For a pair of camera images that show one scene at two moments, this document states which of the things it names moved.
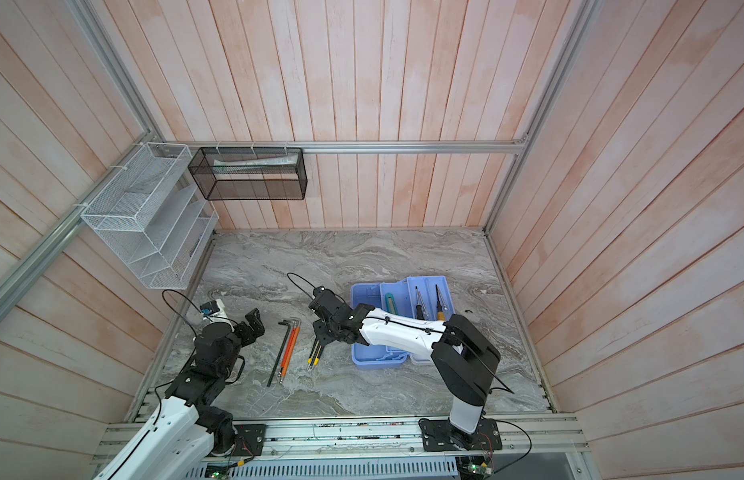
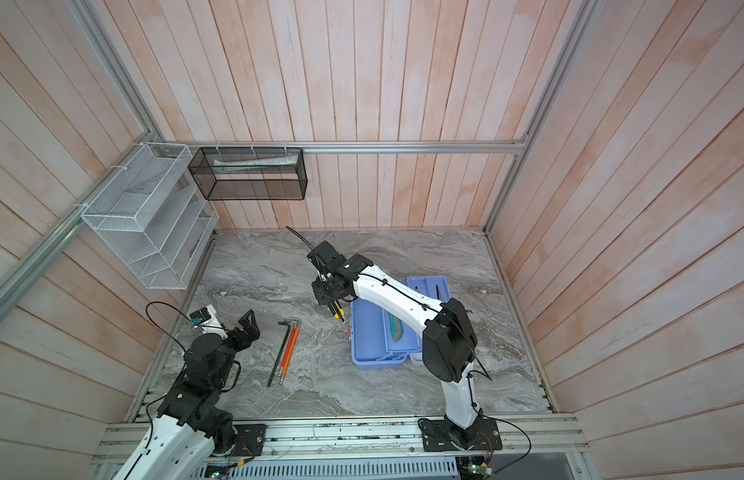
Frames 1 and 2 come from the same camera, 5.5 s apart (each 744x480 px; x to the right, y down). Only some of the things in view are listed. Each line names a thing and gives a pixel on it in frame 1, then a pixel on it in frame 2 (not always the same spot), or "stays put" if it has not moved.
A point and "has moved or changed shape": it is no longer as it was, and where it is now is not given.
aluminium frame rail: x=11 y=279 stays put
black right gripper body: x=325 y=332 -> x=325 y=290
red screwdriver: x=287 y=350 stays put
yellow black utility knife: x=315 y=355 has moved or changed shape
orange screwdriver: x=292 y=347 stays put
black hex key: x=280 y=351 stays put
